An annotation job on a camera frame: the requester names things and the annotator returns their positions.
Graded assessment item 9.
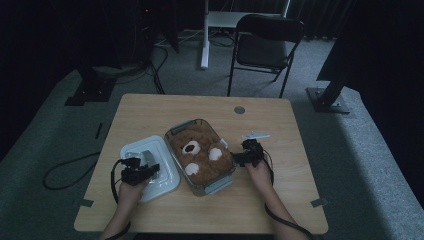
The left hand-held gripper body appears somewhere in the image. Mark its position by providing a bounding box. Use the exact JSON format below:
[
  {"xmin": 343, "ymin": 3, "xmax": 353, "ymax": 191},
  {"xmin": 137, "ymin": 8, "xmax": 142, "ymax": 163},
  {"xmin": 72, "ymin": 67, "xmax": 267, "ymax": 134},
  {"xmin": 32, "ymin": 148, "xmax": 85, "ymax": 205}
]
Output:
[{"xmin": 120, "ymin": 157, "xmax": 151, "ymax": 187}]

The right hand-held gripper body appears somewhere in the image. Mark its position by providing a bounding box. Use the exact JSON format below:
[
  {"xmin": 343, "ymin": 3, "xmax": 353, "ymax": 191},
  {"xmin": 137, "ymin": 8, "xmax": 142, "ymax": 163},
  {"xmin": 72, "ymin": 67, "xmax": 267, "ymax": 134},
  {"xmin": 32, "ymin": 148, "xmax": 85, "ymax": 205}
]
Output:
[{"xmin": 241, "ymin": 130, "xmax": 271, "ymax": 168}]

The white storage box lid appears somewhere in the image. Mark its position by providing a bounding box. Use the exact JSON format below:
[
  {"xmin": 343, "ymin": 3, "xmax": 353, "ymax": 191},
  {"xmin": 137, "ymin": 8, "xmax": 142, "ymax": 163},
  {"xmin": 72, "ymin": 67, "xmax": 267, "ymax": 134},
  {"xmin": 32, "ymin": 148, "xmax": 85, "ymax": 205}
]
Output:
[{"xmin": 119, "ymin": 134, "xmax": 182, "ymax": 204}]

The clear plastic storage box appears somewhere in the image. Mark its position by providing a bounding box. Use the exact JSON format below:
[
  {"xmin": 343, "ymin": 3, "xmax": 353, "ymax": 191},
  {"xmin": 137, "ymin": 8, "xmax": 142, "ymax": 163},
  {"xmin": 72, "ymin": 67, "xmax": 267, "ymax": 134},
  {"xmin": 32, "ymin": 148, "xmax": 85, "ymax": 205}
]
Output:
[{"xmin": 163, "ymin": 118, "xmax": 237, "ymax": 197}]

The brown teddy bear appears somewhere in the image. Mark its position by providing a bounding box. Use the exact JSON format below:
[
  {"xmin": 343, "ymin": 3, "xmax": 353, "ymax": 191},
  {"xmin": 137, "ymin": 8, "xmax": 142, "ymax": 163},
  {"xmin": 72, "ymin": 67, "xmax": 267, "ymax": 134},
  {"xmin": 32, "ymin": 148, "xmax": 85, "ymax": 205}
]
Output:
[{"xmin": 168, "ymin": 123, "xmax": 234, "ymax": 186}]

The person's left hand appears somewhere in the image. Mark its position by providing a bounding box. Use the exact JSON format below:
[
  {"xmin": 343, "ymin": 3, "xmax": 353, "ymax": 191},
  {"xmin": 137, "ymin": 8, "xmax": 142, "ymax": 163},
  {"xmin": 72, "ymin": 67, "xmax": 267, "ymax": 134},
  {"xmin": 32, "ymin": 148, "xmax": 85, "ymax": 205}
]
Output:
[{"xmin": 118, "ymin": 179, "xmax": 150, "ymax": 208}]

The person's right hand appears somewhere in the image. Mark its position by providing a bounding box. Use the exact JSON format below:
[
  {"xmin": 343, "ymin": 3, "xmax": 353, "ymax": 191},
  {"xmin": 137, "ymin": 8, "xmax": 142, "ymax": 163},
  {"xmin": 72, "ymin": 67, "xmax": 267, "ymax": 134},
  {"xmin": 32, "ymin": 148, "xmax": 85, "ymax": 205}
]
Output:
[{"xmin": 245, "ymin": 161, "xmax": 275, "ymax": 192}]

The black slanted stand with base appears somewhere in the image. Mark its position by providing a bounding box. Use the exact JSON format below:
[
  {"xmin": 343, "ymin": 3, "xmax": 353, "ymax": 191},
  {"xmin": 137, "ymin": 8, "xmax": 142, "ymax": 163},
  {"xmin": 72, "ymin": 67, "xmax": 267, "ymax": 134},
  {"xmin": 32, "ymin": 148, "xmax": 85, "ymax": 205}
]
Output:
[{"xmin": 305, "ymin": 59, "xmax": 351, "ymax": 115}]

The black stand with square base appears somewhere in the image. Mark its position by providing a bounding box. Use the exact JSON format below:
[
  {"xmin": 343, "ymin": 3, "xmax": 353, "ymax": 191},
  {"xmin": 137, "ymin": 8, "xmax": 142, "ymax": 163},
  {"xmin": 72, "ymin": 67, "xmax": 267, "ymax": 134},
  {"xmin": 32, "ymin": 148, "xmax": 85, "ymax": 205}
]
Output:
[{"xmin": 64, "ymin": 64, "xmax": 118, "ymax": 107}]

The black folding chair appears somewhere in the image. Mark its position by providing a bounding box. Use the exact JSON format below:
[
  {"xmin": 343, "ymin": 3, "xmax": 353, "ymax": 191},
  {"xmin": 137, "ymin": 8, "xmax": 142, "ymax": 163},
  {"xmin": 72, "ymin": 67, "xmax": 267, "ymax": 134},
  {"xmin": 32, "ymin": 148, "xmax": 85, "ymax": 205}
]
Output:
[{"xmin": 227, "ymin": 13, "xmax": 305, "ymax": 99}]

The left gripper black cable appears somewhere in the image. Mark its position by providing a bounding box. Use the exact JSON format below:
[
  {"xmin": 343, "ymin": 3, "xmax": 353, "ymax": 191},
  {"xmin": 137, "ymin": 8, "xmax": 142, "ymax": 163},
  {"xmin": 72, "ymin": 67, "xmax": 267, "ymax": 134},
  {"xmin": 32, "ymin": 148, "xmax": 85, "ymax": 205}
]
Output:
[{"xmin": 105, "ymin": 158, "xmax": 133, "ymax": 240}]

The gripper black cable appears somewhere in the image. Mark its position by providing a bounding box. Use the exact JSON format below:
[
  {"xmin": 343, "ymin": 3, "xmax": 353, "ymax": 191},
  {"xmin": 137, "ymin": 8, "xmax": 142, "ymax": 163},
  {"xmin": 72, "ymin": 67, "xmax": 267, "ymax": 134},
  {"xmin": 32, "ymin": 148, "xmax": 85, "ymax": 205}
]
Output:
[
  {"xmin": 105, "ymin": 158, "xmax": 133, "ymax": 240},
  {"xmin": 262, "ymin": 149, "xmax": 316, "ymax": 240}
]

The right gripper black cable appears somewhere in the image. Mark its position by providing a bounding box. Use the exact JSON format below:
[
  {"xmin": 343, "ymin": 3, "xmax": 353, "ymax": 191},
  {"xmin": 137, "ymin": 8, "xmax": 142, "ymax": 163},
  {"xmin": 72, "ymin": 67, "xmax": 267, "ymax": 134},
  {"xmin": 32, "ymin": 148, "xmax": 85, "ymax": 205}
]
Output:
[{"xmin": 262, "ymin": 149, "xmax": 316, "ymax": 240}]

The black looped floor cable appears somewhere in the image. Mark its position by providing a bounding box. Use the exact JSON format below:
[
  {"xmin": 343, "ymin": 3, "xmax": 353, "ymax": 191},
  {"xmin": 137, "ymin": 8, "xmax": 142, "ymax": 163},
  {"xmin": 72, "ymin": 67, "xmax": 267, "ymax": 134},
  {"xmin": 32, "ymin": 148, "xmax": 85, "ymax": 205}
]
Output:
[{"xmin": 42, "ymin": 151, "xmax": 102, "ymax": 191}]

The black floor cable bundle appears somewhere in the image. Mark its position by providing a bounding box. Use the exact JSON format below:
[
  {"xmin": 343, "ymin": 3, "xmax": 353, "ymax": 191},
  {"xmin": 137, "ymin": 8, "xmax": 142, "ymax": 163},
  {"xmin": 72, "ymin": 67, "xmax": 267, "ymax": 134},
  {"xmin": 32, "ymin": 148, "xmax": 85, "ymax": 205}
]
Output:
[{"xmin": 146, "ymin": 41, "xmax": 169, "ymax": 95}]

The white desk frame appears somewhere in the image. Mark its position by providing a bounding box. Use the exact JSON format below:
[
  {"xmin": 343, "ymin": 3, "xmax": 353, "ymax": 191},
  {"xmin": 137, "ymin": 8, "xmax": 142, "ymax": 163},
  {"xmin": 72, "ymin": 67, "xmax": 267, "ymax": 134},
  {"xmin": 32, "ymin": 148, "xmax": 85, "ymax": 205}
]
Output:
[{"xmin": 199, "ymin": 0, "xmax": 292, "ymax": 70}]

